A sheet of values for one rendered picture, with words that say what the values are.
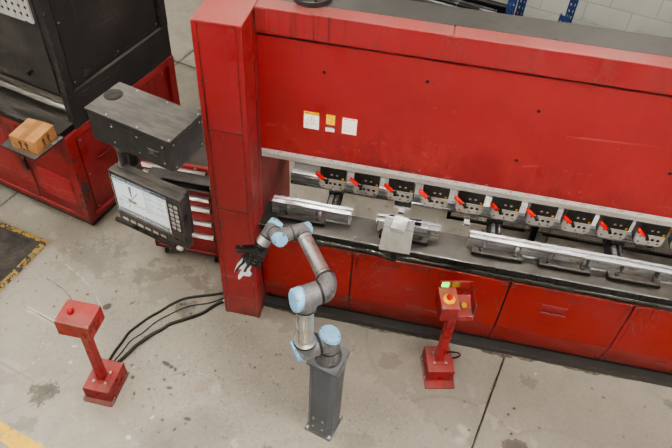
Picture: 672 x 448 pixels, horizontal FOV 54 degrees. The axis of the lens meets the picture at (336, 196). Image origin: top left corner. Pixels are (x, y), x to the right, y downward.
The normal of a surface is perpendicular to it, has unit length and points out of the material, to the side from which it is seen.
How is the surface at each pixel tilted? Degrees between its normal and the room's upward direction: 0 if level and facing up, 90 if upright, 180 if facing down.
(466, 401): 0
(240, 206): 90
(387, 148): 90
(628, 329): 90
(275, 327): 0
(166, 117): 1
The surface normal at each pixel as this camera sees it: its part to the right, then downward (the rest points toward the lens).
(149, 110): 0.04, -0.71
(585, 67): -0.20, 0.69
